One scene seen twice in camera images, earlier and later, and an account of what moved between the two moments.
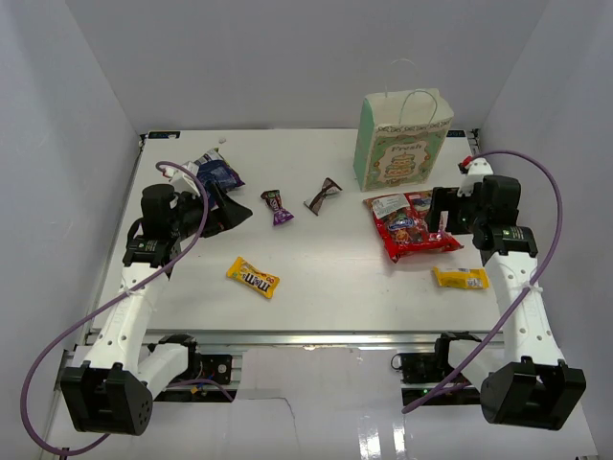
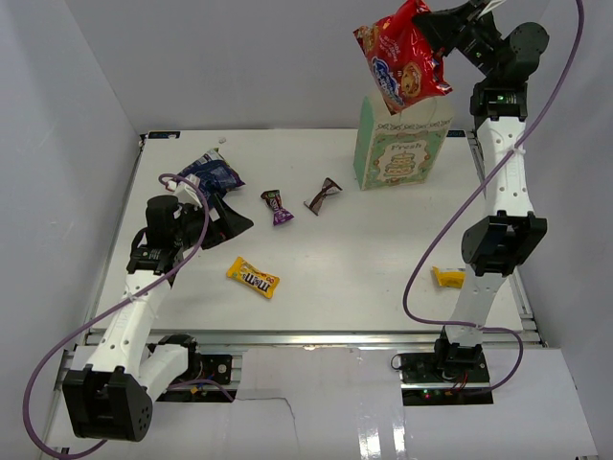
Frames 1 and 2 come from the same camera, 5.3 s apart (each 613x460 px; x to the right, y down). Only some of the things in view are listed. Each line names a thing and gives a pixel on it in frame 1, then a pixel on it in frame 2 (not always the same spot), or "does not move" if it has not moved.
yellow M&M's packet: (262, 283) does not move
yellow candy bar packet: (476, 278) does not move
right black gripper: (441, 200) -> (443, 28)
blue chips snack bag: (214, 168) does not move
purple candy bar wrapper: (274, 200) does not move
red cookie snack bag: (401, 219) -> (406, 69)
